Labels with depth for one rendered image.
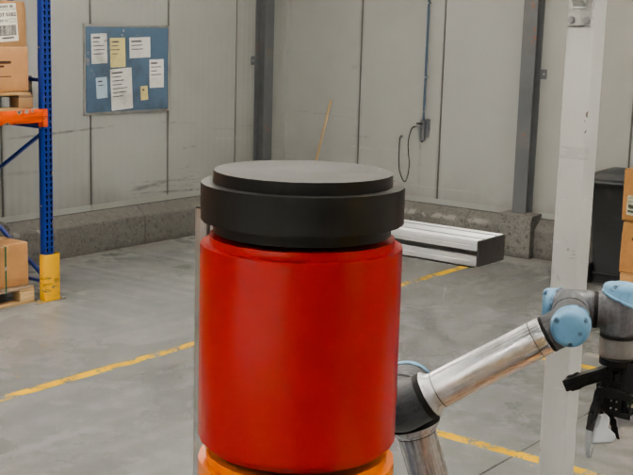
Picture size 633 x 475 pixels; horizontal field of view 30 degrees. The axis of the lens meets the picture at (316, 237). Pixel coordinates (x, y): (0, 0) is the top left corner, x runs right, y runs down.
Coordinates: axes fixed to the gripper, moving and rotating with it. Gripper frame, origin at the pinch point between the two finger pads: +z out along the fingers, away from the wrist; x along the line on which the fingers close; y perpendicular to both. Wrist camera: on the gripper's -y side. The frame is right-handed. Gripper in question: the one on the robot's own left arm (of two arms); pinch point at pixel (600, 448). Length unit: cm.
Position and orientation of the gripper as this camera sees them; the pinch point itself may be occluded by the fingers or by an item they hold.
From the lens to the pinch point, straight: 256.1
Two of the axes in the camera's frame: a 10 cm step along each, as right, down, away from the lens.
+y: 7.9, 1.3, -5.9
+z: -0.3, 9.8, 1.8
